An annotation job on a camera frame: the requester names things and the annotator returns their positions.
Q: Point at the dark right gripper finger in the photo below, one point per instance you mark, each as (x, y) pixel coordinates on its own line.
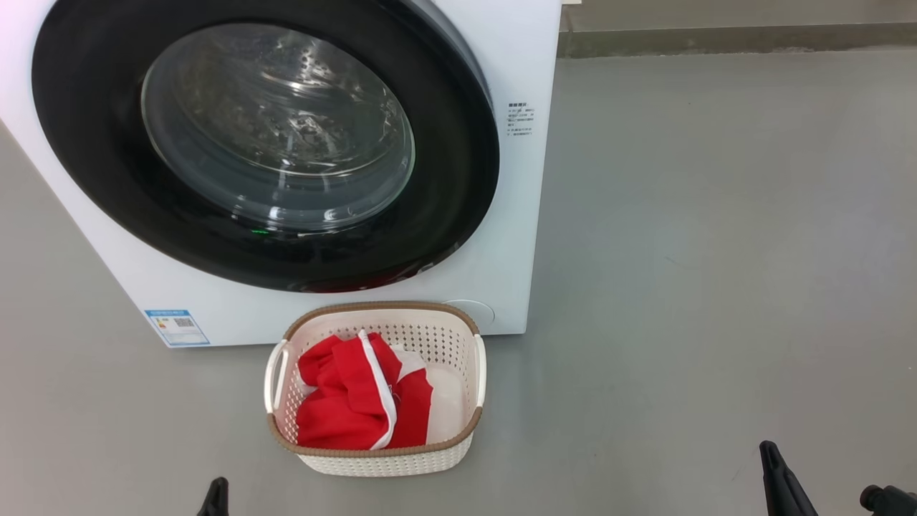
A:
(782, 487)

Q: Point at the white front-load washing machine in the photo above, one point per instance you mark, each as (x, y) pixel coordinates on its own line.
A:
(501, 272)

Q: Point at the cream perforated laundry basket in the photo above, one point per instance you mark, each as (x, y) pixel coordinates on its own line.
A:
(444, 337)

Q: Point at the blue energy label sticker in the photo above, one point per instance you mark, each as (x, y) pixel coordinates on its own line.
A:
(175, 326)

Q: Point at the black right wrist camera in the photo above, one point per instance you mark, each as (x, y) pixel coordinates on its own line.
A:
(892, 502)

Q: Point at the black round glass washer door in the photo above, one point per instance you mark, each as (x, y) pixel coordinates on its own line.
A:
(93, 143)

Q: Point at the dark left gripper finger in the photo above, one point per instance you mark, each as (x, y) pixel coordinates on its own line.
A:
(216, 500)

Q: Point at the red and white garment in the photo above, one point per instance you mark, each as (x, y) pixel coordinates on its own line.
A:
(337, 408)

